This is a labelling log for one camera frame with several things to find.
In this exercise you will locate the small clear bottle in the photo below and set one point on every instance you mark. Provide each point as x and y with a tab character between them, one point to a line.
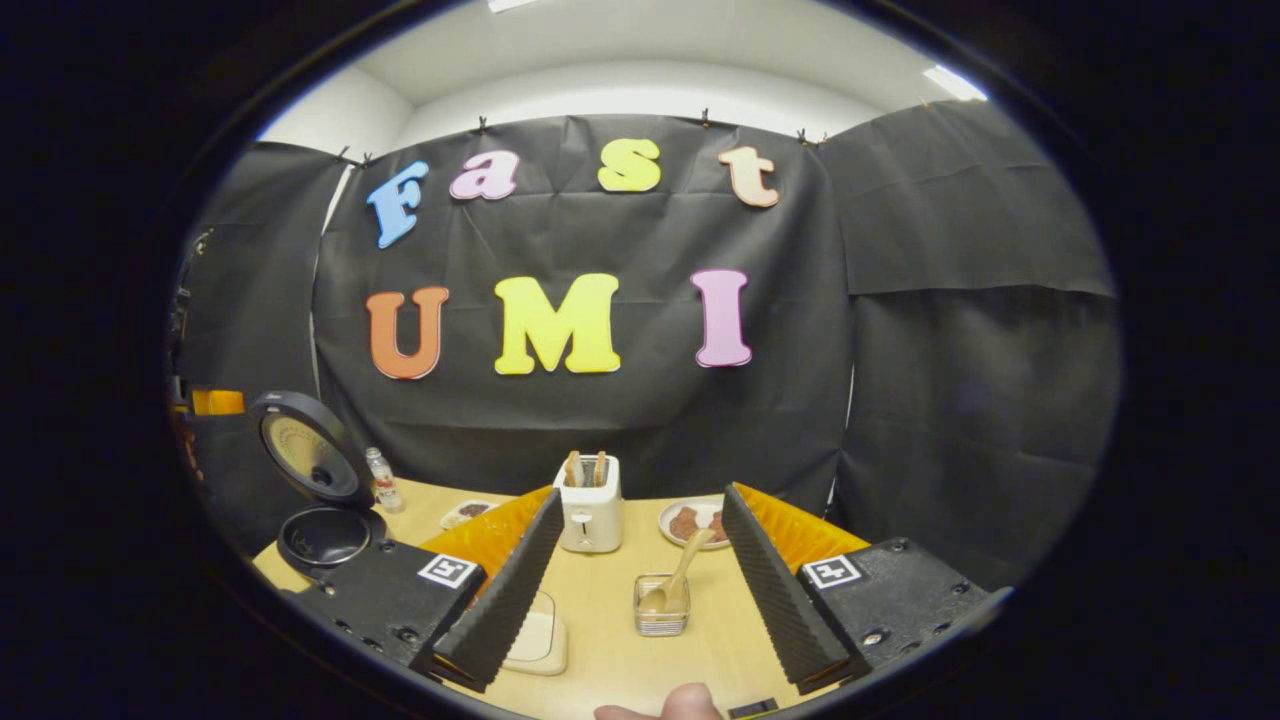
383	485

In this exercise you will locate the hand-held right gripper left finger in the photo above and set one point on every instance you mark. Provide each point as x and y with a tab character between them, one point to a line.
505	610

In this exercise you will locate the toast slice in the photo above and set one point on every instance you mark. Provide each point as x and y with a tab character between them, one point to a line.
572	470
599	469

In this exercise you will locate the black rice cooker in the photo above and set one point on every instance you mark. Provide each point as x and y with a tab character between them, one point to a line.
320	540

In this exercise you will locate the wooden spoon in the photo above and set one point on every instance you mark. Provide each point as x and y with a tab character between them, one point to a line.
690	560

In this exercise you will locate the white toaster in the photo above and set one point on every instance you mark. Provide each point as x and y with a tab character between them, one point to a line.
592	520

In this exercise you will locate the white round plate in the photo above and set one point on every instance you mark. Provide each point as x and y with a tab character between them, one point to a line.
668	540

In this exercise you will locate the clear tray of rice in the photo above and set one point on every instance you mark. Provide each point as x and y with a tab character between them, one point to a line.
540	640

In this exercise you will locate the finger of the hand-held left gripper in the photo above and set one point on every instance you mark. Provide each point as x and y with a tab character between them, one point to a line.
218	402

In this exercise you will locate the white divided grain dish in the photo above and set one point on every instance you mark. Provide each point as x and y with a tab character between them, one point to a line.
470	513

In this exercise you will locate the ceiling light panel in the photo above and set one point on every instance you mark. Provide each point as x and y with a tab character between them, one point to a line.
512	4
955	83

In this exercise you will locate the black backdrop cloth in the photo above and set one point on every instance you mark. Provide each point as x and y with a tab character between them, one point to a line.
600	420

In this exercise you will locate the brown meat piece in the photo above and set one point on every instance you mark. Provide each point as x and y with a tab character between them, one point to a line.
717	527
683	523

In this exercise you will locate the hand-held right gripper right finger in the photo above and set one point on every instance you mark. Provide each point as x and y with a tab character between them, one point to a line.
775	600

